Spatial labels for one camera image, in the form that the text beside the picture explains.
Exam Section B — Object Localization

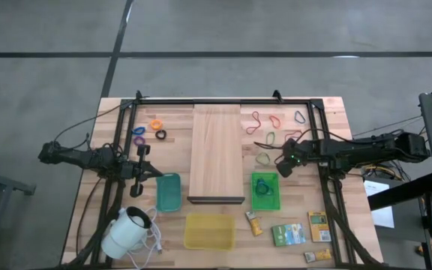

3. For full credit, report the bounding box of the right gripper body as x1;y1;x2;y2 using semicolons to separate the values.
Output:
277;138;309;179

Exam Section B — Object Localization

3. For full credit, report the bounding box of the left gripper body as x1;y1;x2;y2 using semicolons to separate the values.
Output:
120;145;152;199

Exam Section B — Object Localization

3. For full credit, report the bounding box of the yellow-green rubber band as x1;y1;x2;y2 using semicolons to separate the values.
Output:
255;151;272;167

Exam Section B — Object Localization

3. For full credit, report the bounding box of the red rubber band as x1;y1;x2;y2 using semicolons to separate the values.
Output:
284;129;304;143

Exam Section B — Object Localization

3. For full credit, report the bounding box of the bright green plastic basket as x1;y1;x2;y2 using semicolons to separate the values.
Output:
250;171;282;212

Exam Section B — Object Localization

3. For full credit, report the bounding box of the wooden shelf with black frame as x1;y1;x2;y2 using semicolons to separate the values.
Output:
187;103;246;206

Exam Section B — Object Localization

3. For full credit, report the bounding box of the yellow crayon box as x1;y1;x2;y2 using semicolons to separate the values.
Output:
244;210;264;238
303;248;332;264

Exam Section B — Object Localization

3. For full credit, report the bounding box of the green card box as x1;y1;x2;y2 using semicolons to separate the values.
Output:
271;223;308;248

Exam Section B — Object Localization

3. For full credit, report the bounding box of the yellow box with barcode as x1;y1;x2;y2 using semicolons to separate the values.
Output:
307;210;332;243

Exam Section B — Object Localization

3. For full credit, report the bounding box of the yellow translucent plastic bin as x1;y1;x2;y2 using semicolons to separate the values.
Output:
183;212;236;251

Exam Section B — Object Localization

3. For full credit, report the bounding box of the teal plastic basket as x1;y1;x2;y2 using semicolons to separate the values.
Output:
154;172;182;213

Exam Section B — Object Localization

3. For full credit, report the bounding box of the white cylindrical device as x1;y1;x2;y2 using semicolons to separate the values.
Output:
100;205;153;260

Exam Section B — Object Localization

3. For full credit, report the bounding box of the white paper sheet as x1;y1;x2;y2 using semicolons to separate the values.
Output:
363;178;396;230

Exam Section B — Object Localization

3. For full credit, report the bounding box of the black metal beam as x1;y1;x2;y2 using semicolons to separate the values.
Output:
367;172;432;212

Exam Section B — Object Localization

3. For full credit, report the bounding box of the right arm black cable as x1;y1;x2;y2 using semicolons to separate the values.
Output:
293;127;354;144

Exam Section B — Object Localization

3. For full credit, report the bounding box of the brown cable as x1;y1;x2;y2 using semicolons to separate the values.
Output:
75;175;104;257

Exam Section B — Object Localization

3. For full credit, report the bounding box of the white cable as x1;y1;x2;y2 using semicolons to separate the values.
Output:
125;206;164;269

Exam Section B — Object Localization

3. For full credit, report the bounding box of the thin black floor cable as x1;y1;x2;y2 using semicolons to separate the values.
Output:
352;115;423;138

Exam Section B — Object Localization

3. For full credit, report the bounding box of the yellow cable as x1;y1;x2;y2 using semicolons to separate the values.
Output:
364;164;403;182

